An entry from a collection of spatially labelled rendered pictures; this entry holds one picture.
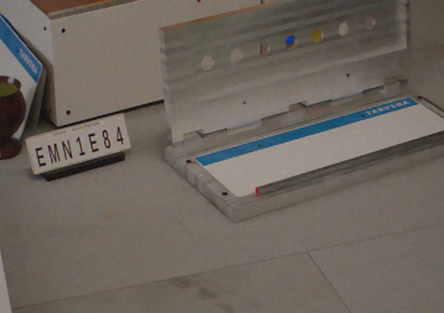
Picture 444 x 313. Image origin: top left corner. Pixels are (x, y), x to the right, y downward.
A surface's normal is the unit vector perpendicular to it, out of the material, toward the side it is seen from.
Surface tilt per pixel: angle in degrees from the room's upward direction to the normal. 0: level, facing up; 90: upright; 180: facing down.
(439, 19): 0
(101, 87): 90
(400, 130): 0
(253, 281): 0
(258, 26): 83
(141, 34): 90
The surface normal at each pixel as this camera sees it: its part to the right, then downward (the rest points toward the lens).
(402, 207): 0.00, -0.87
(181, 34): 0.50, 0.32
